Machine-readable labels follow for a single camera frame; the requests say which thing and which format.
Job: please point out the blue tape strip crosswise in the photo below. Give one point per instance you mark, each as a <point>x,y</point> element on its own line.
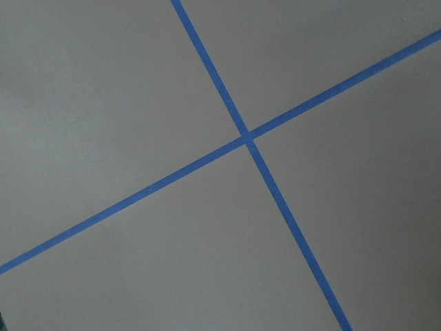
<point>225,149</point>

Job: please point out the blue tape strip lengthwise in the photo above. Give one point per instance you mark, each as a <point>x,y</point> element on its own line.
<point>265,173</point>

